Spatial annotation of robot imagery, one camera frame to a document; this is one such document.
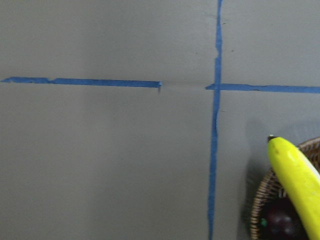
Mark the yellow banana basket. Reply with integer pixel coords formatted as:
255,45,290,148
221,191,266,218
267,135,320,240

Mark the brown wicker basket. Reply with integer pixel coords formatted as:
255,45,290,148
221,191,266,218
250,137,320,240

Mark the dark purple plum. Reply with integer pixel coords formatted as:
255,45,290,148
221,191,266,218
258,198,308,240

